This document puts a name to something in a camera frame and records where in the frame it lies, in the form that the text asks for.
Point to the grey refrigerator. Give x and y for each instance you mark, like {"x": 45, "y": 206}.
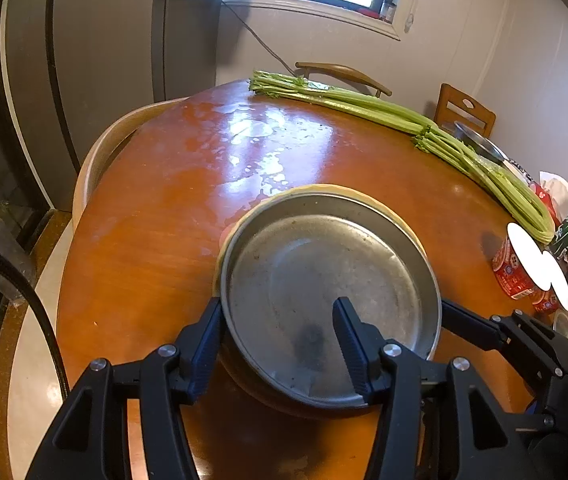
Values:
{"x": 114, "y": 60}

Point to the red tissue pack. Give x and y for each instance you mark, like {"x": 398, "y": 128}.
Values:
{"x": 546, "y": 197}

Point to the round steel plate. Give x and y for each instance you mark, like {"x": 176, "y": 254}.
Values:
{"x": 314, "y": 270}

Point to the cream shell-shaped plate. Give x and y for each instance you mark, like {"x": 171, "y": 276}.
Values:
{"x": 314, "y": 188}

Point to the long celery bunch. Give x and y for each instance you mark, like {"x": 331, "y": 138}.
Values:
{"x": 344, "y": 100}

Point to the curved-back wooden chair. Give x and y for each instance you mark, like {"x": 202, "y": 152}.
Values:
{"x": 344, "y": 70}

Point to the steel cooking pot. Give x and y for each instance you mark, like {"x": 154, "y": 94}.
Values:
{"x": 479, "y": 140}

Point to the thick celery bunch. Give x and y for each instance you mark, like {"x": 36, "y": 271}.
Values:
{"x": 494, "y": 185}

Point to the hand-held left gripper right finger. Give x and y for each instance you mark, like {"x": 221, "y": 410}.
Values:
{"x": 351, "y": 352}

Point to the red paper bowl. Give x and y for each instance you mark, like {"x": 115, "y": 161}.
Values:
{"x": 559, "y": 280}
{"x": 514, "y": 270}

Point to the light curved wooden chair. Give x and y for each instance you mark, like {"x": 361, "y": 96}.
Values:
{"x": 99, "y": 150}

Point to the square-back wooden chair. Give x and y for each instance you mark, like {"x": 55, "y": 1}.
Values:
{"x": 446, "y": 110}

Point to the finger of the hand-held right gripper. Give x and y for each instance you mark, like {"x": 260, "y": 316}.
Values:
{"x": 469, "y": 322}

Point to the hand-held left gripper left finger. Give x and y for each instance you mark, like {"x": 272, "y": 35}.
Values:
{"x": 204, "y": 352}

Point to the white patterned bowl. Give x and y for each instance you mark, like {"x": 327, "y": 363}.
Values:
{"x": 516, "y": 167}

